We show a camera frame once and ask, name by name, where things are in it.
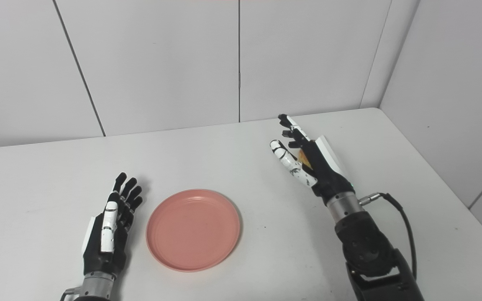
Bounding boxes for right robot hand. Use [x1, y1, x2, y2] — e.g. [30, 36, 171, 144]
[270, 114, 355, 206]

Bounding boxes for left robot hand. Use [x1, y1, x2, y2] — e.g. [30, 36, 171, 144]
[81, 172, 144, 277]

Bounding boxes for pink plate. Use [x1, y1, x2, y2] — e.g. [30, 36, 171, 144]
[146, 189, 241, 273]

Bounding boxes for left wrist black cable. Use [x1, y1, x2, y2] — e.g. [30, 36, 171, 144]
[59, 288, 83, 301]

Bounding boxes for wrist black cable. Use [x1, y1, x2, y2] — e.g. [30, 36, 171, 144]
[59, 288, 83, 301]
[359, 192, 417, 280]

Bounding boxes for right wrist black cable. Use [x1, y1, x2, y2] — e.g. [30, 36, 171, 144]
[359, 192, 417, 280]

